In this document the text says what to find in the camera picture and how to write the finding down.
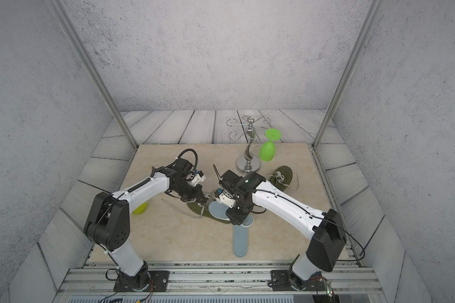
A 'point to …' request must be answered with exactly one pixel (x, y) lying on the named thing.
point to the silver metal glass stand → (249, 164)
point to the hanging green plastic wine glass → (267, 149)
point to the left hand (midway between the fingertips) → (208, 201)
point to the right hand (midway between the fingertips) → (237, 218)
